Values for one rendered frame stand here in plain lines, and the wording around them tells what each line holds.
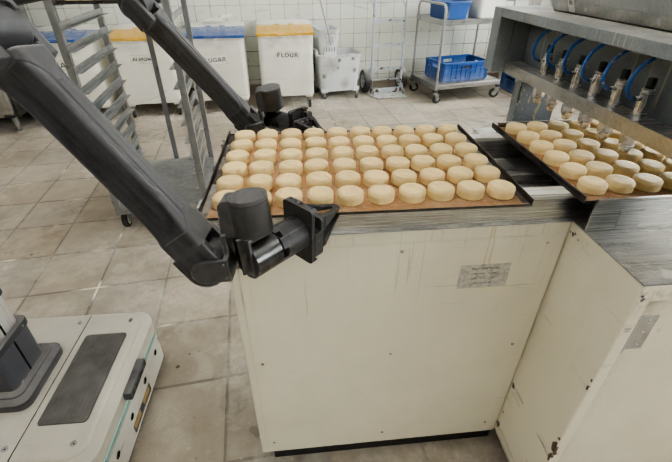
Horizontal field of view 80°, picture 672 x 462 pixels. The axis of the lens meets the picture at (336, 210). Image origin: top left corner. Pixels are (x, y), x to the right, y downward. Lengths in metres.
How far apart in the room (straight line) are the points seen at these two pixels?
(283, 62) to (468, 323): 3.44
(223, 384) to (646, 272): 1.30
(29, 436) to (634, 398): 1.42
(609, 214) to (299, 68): 3.53
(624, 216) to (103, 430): 1.31
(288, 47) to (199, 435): 3.36
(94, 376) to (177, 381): 0.33
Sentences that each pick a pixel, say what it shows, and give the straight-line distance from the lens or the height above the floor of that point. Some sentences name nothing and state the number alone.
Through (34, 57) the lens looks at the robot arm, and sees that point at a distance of 0.61.
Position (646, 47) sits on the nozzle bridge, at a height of 1.17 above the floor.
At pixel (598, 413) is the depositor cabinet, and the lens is 1.11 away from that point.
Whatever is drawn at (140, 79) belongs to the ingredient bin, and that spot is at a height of 0.36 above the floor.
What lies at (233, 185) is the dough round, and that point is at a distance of 0.78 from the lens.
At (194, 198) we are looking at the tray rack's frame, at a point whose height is 0.15.
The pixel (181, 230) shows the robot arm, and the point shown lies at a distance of 0.59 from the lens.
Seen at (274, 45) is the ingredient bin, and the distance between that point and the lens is 4.08.
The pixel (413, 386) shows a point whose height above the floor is 0.34.
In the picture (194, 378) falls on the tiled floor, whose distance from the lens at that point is 1.65.
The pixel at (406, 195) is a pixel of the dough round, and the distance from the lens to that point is 0.74.
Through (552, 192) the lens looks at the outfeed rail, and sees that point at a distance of 0.88.
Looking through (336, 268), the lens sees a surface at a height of 0.76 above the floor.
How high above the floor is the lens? 1.28
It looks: 32 degrees down
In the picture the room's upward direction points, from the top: straight up
